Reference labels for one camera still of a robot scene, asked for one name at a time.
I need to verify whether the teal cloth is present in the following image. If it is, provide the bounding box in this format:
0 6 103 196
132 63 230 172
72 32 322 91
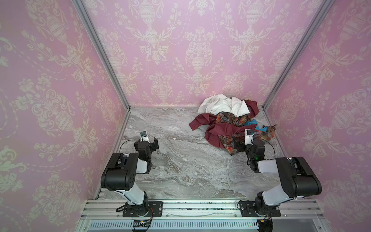
244 119 268 132

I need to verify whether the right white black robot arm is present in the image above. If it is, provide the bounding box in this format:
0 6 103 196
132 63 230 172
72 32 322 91
234 136 322 218

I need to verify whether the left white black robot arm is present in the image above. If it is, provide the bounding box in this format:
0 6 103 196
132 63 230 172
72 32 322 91
100 137 159 217

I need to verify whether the plaid cloth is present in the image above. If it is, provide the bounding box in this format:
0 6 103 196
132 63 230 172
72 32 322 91
212 112 277 156

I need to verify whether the maroon cloth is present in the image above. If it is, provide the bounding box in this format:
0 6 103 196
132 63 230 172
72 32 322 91
189 100 260 150

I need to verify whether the white cloth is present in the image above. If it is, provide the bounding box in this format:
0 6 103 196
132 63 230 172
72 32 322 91
197 94 250 117

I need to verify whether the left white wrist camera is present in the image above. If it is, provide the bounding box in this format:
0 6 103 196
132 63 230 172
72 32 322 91
140 131 150 143

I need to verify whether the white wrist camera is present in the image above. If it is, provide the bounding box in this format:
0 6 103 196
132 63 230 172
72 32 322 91
244 129 254 146
140 131 150 143

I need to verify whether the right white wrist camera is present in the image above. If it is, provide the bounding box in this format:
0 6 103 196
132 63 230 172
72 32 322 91
244 129 254 146

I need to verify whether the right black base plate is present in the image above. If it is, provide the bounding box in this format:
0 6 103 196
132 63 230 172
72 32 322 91
237 200 281 218

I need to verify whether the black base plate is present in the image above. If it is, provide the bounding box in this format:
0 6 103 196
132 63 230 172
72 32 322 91
237 200 281 218
122 201 163 218

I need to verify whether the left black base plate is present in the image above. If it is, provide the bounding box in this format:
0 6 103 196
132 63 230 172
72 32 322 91
122 201 163 218

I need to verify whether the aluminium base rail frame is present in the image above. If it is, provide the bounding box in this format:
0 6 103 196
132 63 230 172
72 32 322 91
76 198 331 232

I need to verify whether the left aluminium corner post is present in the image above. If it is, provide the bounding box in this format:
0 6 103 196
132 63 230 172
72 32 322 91
72 0 130 112

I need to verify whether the aluminium corner post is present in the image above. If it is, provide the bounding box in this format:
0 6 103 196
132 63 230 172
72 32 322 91
262 0 335 112
72 0 130 112

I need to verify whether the right aluminium corner post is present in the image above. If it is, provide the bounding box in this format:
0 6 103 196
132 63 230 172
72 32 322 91
262 0 335 112

